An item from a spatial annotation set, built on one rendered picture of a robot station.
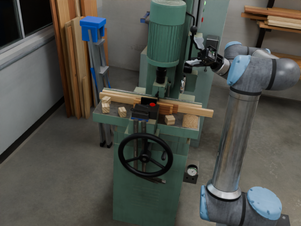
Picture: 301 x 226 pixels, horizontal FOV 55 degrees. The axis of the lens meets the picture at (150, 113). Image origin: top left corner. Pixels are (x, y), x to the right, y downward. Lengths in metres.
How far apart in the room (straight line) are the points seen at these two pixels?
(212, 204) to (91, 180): 1.40
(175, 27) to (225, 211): 0.86
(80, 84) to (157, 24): 1.71
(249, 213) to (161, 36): 0.89
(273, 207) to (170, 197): 0.78
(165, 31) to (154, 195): 1.05
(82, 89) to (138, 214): 1.48
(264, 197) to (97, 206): 1.34
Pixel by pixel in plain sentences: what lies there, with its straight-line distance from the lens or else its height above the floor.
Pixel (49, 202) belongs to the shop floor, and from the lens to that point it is 2.41.
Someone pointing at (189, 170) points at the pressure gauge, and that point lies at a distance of 1.68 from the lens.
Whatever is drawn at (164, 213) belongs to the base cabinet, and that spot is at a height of 0.18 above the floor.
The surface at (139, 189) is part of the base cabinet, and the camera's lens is 1.94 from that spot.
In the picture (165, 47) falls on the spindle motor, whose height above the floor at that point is 1.30.
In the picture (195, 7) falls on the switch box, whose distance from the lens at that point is 1.77.
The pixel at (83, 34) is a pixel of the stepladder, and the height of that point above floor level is 1.06.
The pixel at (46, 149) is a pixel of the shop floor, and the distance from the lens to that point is 2.87.
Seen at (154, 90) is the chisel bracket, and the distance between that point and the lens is 1.61.
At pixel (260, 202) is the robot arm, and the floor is 0.87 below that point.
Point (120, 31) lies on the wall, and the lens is 4.15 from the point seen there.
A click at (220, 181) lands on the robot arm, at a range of 1.27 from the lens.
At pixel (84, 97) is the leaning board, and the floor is 0.27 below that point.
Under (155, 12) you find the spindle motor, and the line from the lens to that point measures 1.44.
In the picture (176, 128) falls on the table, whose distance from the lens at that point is 1.58.
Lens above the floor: 1.80
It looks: 33 degrees down
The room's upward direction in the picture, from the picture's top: 5 degrees clockwise
